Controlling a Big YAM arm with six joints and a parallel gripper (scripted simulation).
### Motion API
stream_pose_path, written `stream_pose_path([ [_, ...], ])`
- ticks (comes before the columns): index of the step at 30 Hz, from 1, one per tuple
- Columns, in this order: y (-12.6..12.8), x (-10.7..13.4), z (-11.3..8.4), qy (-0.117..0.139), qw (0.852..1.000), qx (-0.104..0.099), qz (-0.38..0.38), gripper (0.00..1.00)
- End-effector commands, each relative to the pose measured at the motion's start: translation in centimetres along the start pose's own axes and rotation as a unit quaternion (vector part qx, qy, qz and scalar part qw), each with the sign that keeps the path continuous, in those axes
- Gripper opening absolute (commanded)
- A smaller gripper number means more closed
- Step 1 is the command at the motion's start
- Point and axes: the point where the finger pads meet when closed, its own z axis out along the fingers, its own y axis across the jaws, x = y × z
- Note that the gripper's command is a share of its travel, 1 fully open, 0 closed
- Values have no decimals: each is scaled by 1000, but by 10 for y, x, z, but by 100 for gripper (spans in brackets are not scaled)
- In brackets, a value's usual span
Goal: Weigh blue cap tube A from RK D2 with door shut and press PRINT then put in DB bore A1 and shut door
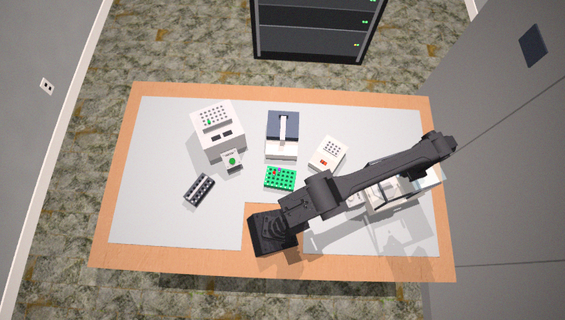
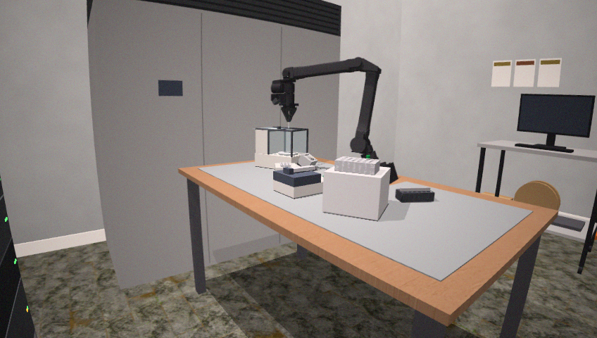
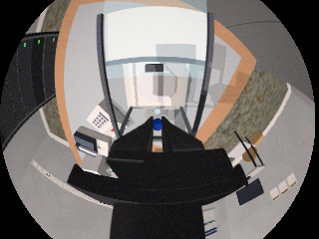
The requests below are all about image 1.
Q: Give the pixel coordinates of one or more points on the white block with grey holes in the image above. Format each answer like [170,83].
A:
[328,154]

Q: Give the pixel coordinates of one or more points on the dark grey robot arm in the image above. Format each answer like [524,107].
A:
[323,192]

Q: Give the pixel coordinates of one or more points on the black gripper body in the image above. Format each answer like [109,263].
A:
[413,175]

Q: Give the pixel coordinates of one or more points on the green tube rack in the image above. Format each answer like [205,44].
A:
[281,180]

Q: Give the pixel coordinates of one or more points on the light grey bench mat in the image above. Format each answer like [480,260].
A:
[166,157]

